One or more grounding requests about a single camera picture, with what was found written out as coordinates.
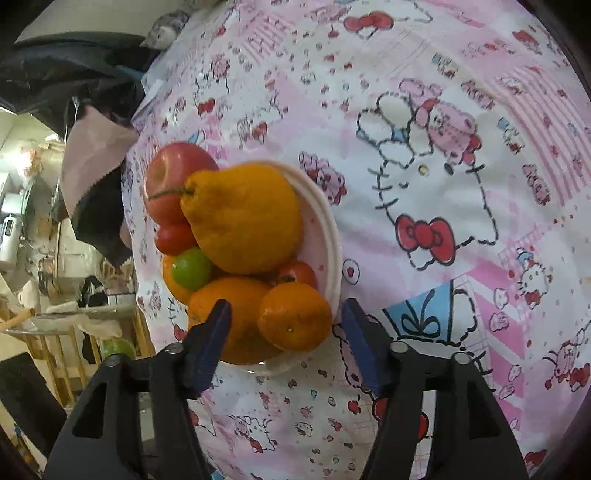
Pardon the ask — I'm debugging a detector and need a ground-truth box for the black flat object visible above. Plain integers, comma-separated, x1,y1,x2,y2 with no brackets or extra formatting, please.
0,353,68,457

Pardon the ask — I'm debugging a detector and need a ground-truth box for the red tomato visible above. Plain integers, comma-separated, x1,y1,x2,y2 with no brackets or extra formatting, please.
276,261,319,291
154,222,199,256

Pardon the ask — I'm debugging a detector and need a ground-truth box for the small tangerine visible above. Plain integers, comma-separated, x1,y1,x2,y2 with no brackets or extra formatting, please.
257,281,333,352

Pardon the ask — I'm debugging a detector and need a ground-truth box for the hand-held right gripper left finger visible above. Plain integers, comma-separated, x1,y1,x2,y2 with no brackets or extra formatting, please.
44,299,232,480

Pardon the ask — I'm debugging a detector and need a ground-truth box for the wooden rack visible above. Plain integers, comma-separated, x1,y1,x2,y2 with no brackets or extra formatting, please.
0,309,153,402

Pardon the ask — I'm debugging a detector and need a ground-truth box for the pink white plate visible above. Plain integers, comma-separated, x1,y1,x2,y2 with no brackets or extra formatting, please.
152,159,345,376

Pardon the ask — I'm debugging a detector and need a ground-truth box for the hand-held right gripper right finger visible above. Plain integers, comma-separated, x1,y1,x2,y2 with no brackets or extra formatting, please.
342,298,529,480

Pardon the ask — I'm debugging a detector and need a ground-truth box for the medium orange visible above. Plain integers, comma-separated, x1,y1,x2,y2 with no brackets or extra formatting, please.
161,253,199,305

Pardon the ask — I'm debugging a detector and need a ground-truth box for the green round object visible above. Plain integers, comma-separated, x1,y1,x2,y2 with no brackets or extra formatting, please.
99,339,137,361

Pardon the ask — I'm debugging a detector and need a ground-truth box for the pink cartoon printed blanket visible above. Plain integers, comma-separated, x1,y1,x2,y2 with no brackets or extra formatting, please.
121,0,587,480

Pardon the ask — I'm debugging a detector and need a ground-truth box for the black cloth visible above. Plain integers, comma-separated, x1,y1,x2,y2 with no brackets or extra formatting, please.
0,34,148,268

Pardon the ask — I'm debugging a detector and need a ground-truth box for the pink cloth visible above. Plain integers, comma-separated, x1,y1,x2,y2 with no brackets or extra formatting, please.
60,104,139,217

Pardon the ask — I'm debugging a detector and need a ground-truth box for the pear-shaped orange citrus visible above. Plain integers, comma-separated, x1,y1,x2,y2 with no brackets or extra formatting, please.
148,164,304,276

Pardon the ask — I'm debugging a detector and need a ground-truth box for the grey plush toy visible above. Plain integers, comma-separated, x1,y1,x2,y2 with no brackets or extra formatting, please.
140,11,191,50

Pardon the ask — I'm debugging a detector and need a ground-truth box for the red apple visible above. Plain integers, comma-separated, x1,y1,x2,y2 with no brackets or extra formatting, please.
143,142,220,224

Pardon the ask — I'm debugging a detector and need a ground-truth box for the small green fruit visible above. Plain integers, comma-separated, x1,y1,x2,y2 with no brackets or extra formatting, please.
171,248,213,291

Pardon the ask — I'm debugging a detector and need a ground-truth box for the large orange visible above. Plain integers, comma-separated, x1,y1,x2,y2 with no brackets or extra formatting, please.
187,275,284,365

